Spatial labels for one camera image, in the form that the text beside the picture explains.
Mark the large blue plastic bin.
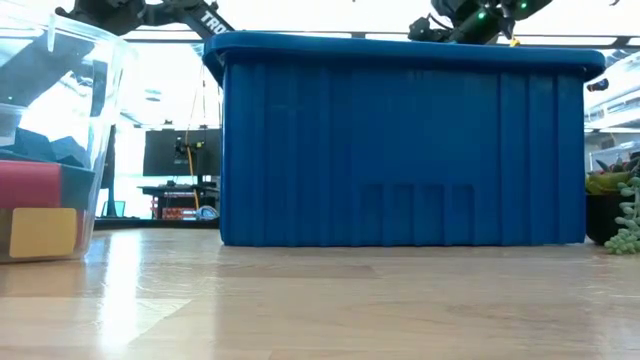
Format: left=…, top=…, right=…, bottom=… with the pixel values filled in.
left=202, top=30, right=607, bottom=249

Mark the clear plastic block container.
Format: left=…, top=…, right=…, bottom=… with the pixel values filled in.
left=0, top=9, right=136, bottom=264

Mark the red block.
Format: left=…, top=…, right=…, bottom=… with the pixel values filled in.
left=0, top=159, right=62, bottom=210

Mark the potted succulent plant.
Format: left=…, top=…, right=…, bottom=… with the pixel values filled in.
left=584, top=157, right=640, bottom=256

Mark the dark background table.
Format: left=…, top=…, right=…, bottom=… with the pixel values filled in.
left=138, top=182, right=221, bottom=221

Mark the black monitor screen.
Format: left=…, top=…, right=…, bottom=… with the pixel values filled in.
left=143, top=128, right=224, bottom=177

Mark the small laptop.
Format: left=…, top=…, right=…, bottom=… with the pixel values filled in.
left=101, top=200, right=127, bottom=218

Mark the yellow hanging cable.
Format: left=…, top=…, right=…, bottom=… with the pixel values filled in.
left=183, top=64, right=222, bottom=211

